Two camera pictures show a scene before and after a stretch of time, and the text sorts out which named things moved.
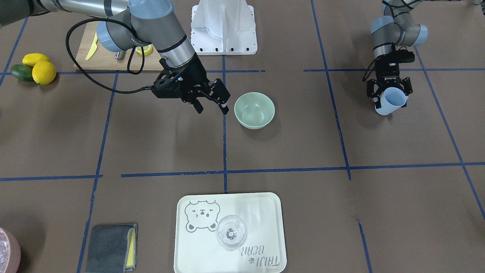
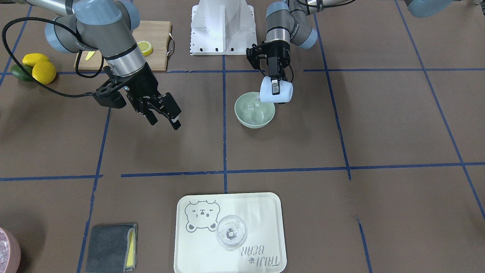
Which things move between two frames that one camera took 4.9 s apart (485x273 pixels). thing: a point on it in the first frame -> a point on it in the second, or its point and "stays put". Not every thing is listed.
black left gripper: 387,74 -> 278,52
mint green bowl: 254,110 stays put
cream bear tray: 197,250 stays put
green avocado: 22,72 stays put
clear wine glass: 231,232 stays put
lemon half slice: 147,49 stays put
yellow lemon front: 44,72 stays put
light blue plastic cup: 391,99 -> 286,90
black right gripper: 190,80 -> 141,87
